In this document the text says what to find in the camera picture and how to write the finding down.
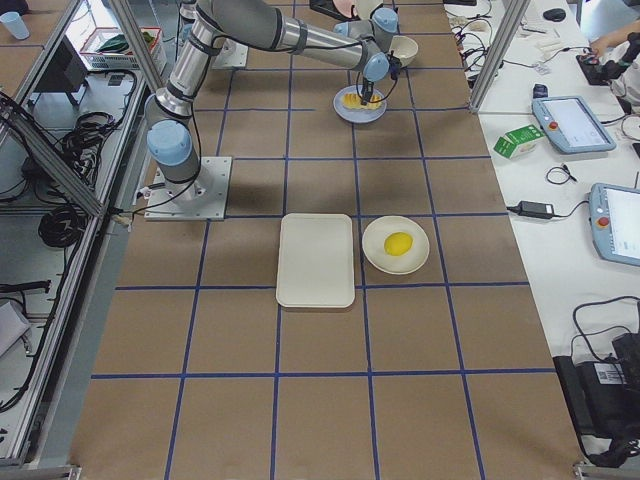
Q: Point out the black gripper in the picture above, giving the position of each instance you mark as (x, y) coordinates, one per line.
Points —
(366, 84)

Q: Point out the yellow bread piece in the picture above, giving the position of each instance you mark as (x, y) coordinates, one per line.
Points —
(354, 101)

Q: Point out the blue round plate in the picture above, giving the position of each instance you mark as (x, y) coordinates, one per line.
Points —
(357, 116)

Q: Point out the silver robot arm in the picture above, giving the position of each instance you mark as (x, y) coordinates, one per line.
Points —
(362, 45)

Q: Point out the cream round plate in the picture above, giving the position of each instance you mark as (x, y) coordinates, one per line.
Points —
(373, 245)

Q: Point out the person hand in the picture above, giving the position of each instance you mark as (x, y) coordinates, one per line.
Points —
(600, 45)

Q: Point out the cream bowl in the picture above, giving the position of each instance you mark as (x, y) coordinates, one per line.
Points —
(404, 49)

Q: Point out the green white carton box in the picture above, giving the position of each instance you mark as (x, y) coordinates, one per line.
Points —
(518, 142)

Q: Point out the yellow lemon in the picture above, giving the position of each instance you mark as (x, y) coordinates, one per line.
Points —
(398, 244)

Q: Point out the cream rectangular tray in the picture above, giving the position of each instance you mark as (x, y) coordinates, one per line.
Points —
(315, 264)

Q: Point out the black computer mouse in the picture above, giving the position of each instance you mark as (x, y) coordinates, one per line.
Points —
(554, 15)

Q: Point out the black power adapter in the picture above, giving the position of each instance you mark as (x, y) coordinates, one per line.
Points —
(536, 210)

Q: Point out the upper blue teach pendant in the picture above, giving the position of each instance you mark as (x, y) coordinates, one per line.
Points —
(571, 126)

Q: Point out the blue teach pendant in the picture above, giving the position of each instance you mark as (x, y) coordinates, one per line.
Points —
(614, 221)
(571, 126)

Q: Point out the white storage basket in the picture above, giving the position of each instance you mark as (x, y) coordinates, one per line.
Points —
(108, 49)

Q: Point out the lower blue teach pendant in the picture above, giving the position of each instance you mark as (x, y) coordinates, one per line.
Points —
(614, 221)

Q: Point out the light blue cup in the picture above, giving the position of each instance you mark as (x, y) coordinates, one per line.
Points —
(15, 25)

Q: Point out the black equipment case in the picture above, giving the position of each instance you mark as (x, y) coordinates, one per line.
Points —
(602, 397)

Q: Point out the aluminium frame post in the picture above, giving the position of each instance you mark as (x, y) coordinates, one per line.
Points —
(508, 26)

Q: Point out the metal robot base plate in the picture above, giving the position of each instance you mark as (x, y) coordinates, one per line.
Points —
(205, 199)

